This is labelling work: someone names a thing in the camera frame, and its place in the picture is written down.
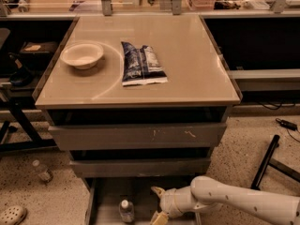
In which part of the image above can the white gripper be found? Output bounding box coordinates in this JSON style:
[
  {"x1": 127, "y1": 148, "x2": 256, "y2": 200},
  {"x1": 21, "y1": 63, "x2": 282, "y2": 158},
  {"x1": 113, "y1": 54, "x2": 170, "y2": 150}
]
[{"x1": 150, "y1": 187, "x2": 182, "y2": 225}]

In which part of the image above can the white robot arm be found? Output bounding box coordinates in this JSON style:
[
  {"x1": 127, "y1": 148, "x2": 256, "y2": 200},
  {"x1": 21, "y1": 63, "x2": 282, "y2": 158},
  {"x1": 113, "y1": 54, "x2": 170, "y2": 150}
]
[{"x1": 150, "y1": 176, "x2": 300, "y2": 225}]

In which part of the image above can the middle grey drawer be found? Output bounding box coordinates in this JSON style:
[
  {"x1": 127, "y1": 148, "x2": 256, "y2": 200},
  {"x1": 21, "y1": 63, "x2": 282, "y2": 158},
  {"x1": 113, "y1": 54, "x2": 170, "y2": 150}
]
[{"x1": 69, "y1": 158, "x2": 211, "y2": 178}]

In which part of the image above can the bottom open grey drawer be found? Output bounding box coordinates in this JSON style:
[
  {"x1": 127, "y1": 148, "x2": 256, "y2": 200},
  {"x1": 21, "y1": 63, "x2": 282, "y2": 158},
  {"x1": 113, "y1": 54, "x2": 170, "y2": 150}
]
[{"x1": 84, "y1": 176, "x2": 191, "y2": 225}]

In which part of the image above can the top grey drawer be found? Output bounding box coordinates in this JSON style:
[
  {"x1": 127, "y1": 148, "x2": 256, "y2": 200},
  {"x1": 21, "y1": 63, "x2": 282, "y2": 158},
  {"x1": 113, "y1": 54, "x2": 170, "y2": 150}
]
[{"x1": 49, "y1": 123, "x2": 227, "y2": 150}]

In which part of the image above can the clear bottle on floor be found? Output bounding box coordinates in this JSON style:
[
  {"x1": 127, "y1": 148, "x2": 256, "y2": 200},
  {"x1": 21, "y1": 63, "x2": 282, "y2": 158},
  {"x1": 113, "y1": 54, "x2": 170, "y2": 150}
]
[{"x1": 32, "y1": 159, "x2": 53, "y2": 183}]

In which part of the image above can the black chair leg base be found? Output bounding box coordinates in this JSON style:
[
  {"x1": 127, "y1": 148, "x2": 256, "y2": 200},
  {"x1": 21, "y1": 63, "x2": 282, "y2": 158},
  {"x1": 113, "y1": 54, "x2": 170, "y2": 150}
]
[{"x1": 250, "y1": 135, "x2": 300, "y2": 190}]

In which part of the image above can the blue snack bag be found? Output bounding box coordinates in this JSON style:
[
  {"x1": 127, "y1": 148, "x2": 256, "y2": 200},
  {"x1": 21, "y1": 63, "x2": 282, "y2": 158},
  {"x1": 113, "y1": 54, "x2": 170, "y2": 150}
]
[{"x1": 121, "y1": 41, "x2": 168, "y2": 86}]

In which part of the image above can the white clog shoe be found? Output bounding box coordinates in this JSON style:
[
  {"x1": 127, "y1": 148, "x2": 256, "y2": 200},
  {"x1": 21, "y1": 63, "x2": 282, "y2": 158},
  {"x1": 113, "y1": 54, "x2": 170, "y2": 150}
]
[{"x1": 0, "y1": 205, "x2": 27, "y2": 225}]

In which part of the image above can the black power adapter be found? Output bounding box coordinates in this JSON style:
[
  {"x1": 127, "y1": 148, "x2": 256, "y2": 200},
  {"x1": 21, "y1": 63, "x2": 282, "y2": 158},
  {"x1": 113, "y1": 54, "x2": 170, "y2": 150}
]
[{"x1": 276, "y1": 118, "x2": 297, "y2": 131}]

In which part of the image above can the white ceramic bowl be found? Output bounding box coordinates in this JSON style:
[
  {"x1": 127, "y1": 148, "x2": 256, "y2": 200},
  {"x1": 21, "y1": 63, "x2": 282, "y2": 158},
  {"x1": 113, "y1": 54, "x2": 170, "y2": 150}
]
[{"x1": 60, "y1": 42, "x2": 104, "y2": 69}]

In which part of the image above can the dark box on shelf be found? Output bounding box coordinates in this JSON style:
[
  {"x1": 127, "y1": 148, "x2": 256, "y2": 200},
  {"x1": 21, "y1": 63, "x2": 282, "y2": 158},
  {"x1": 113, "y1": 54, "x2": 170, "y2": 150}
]
[{"x1": 19, "y1": 41, "x2": 58, "y2": 60}]

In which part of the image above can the black stand frame left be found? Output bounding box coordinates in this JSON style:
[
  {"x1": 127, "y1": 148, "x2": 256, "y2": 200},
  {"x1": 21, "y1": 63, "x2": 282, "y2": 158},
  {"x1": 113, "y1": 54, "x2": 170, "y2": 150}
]
[{"x1": 0, "y1": 91, "x2": 57, "y2": 155}]

